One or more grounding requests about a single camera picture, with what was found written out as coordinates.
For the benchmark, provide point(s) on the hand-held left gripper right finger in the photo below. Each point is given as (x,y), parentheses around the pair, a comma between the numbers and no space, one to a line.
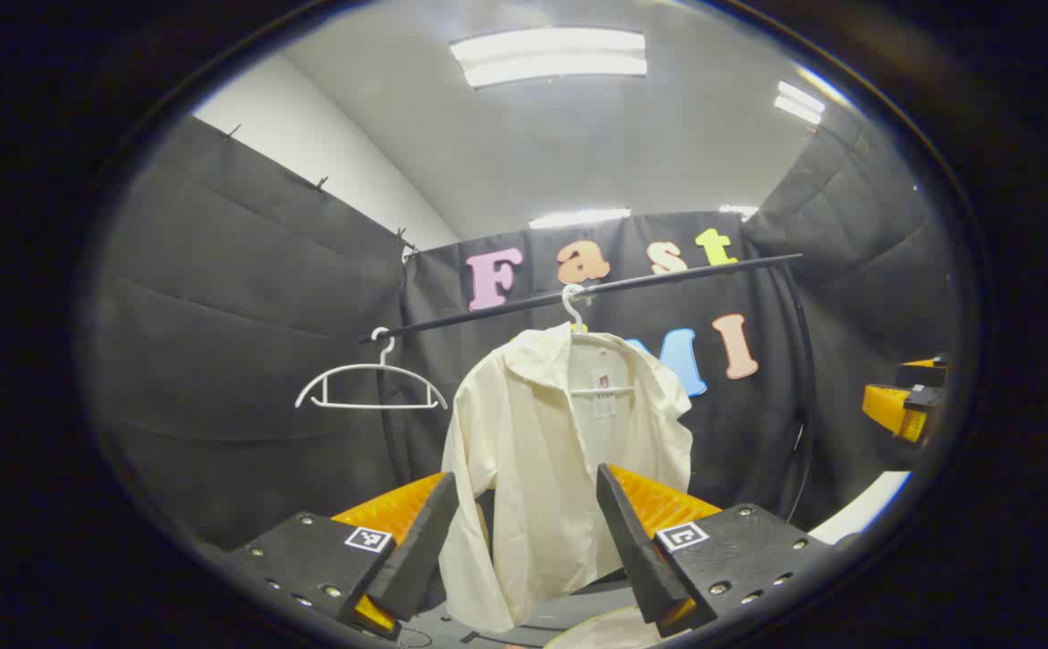
(636,550)

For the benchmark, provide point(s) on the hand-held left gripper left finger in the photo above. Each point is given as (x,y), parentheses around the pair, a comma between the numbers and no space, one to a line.
(415,559)

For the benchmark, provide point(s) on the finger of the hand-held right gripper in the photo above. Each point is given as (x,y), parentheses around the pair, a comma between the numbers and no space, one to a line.
(888,406)
(924,374)

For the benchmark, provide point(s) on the cream shirt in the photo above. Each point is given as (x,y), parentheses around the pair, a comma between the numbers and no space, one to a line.
(533,451)

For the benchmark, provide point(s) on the empty white hanger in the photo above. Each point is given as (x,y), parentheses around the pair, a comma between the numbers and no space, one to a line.
(379,406)

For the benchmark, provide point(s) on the white hanger holding shirt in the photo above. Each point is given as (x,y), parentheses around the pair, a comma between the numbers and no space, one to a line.
(577,321)

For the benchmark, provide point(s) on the black rack upright pole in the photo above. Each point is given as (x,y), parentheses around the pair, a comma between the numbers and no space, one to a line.
(809,388)

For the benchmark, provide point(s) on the black backdrop cloth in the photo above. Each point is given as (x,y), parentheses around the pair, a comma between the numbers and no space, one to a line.
(244,342)

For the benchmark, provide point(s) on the small ceiling light panel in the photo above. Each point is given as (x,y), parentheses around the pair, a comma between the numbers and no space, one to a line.
(799,102)

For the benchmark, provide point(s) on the large ceiling light panel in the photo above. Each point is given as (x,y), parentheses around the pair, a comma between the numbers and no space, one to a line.
(551,56)

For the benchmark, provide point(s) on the black clothes rail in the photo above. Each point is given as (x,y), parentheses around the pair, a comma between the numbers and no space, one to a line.
(451,320)

